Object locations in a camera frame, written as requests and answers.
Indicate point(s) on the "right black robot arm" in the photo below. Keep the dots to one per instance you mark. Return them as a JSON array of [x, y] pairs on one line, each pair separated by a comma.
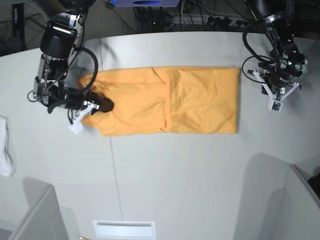
[[62, 40]]

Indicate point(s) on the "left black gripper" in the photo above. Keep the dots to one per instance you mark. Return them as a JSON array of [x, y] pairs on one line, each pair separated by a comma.
[[275, 81]]

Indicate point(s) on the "grey bin wall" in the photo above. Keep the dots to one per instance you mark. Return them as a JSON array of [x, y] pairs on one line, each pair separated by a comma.
[[304, 221], [43, 221]]

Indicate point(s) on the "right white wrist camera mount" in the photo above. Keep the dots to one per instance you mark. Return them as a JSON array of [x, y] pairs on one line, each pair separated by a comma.
[[76, 125]]

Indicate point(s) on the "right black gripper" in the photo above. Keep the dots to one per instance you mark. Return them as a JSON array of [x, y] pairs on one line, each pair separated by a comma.
[[69, 99]]

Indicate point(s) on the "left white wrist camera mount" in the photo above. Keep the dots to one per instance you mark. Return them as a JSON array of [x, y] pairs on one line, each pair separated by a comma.
[[276, 101]]

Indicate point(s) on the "yellow T-shirt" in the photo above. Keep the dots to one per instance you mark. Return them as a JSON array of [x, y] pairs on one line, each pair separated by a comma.
[[181, 100]]

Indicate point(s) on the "blue device box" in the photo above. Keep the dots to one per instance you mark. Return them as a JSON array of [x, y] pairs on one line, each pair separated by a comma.
[[145, 3]]

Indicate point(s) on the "left grey bin wall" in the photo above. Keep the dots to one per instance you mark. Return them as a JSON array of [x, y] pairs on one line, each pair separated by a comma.
[[43, 221]]

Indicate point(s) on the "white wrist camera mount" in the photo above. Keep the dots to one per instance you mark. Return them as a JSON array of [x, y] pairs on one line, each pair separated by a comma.
[[76, 125], [276, 101]]

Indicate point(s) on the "white slotted table plate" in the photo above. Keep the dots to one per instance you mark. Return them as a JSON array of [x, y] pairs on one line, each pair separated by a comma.
[[130, 230]]

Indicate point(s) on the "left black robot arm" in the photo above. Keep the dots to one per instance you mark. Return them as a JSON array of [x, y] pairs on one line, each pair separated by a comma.
[[286, 62]]

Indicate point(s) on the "white cloth at edge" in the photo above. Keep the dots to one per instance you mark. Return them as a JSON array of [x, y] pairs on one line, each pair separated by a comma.
[[7, 166]]

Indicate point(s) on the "right grey bin wall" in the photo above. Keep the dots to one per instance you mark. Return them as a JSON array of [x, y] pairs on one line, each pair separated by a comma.
[[304, 221]]

